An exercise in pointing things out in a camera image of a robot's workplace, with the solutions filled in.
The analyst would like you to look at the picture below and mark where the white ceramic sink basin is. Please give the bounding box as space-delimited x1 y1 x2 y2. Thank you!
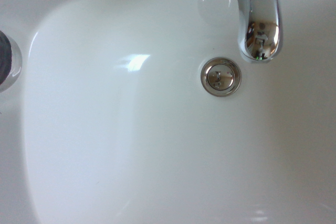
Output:
0 0 336 224

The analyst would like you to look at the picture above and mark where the chrome sink drain plug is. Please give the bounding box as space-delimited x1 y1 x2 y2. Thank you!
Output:
201 56 242 97

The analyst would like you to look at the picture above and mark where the chrome faucet spout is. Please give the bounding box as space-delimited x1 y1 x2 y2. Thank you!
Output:
185 0 284 64

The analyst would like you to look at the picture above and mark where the clear glass with dark contents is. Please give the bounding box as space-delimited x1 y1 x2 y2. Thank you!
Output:
0 30 23 93

